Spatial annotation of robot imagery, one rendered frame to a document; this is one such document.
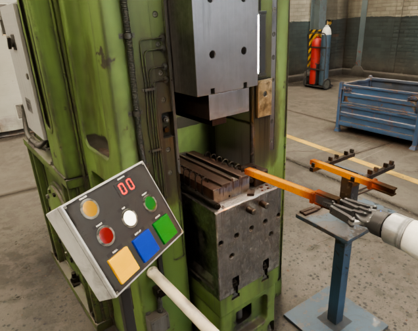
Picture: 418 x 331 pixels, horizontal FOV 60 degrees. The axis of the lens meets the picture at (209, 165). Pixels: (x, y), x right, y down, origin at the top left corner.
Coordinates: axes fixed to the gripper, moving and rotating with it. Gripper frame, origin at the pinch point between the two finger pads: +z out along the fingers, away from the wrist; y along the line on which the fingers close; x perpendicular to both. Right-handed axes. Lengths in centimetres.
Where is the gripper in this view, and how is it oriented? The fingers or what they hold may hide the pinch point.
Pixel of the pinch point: (326, 200)
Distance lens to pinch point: 122.3
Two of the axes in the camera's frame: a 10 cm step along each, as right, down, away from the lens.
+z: -6.0, -2.9, 7.5
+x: -0.4, -9.2, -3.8
